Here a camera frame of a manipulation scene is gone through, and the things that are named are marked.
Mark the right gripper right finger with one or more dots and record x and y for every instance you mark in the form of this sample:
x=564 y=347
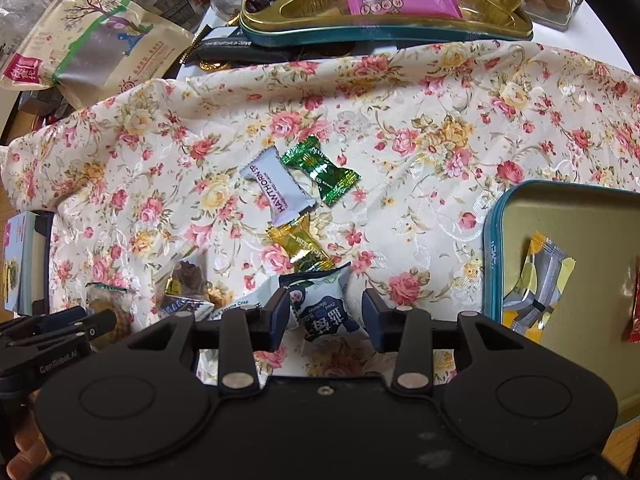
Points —
x=408 y=334

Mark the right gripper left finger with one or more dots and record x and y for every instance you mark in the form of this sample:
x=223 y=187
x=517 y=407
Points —
x=242 y=333

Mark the brown walnut snack packet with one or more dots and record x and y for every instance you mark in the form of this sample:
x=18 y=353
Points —
x=183 y=288

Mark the blue white snack packet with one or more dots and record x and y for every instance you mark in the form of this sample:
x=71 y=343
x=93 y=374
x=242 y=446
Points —
x=318 y=302

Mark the green leaf snack packet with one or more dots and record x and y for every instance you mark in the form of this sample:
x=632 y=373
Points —
x=110 y=298

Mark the gold foil candy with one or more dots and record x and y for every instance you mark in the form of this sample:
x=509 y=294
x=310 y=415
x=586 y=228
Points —
x=305 y=253

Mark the white hawthorn candy wrapper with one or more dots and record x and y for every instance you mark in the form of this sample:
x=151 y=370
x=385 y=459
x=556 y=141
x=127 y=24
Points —
x=287 y=200

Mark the green foil candy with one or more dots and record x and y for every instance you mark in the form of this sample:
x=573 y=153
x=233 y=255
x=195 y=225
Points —
x=332 y=181

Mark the person's left hand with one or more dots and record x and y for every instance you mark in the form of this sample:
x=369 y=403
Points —
x=31 y=451

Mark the book stack in black holder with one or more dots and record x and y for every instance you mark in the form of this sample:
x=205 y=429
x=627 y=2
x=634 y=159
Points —
x=25 y=267

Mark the grey yellow snack packet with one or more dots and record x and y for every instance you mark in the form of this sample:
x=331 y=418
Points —
x=546 y=269

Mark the floral tablecloth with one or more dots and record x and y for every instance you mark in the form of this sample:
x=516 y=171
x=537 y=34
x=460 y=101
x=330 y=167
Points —
x=386 y=165

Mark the red snack packet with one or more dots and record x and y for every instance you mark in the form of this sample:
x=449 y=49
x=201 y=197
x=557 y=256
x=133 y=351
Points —
x=631 y=332

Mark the black remote control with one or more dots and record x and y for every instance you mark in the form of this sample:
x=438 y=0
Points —
x=237 y=49

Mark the beige kraft snack pouch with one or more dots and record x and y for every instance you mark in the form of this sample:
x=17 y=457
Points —
x=91 y=50

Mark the large teal gold snack tray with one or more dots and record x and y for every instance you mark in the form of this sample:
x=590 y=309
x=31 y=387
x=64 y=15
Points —
x=296 y=22

